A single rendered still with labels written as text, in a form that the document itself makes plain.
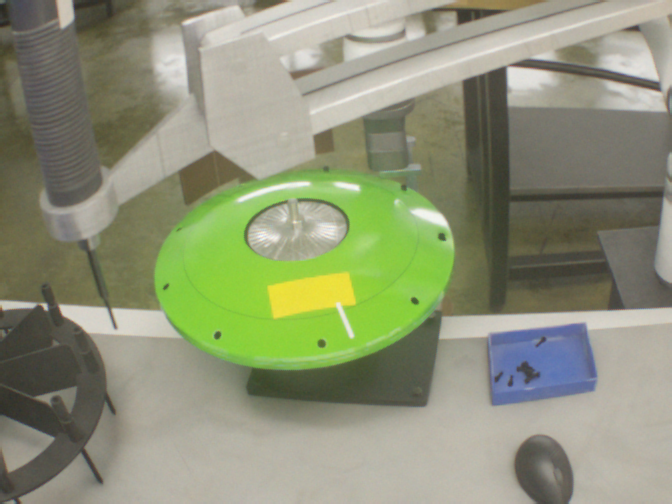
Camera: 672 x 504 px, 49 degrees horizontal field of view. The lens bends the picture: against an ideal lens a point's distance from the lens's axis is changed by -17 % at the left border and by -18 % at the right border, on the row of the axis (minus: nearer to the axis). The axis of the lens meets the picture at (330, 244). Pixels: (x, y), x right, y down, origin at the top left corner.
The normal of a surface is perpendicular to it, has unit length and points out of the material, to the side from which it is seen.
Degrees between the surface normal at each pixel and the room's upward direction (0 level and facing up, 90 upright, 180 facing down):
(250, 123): 90
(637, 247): 0
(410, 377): 0
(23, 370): 87
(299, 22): 8
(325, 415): 0
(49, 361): 87
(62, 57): 90
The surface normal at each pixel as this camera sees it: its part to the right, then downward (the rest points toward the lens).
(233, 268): -0.22, -0.70
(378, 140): -0.02, 0.29
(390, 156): 0.01, 0.60
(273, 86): 0.35, 0.54
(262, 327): -0.18, -0.50
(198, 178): 0.70, 0.37
